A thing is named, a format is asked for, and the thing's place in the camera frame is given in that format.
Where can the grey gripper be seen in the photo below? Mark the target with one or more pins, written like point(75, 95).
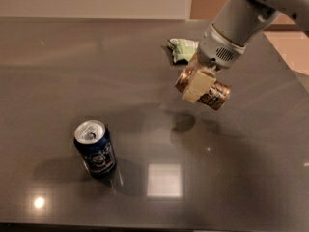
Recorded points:
point(216, 49)

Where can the orange soda can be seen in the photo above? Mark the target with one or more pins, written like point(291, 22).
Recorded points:
point(214, 98)

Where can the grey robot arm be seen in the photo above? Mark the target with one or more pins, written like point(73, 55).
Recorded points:
point(240, 20)

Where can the dark blue soda can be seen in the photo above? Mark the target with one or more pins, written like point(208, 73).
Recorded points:
point(92, 140)

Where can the green chip bag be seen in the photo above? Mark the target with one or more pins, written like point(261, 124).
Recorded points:
point(182, 49)

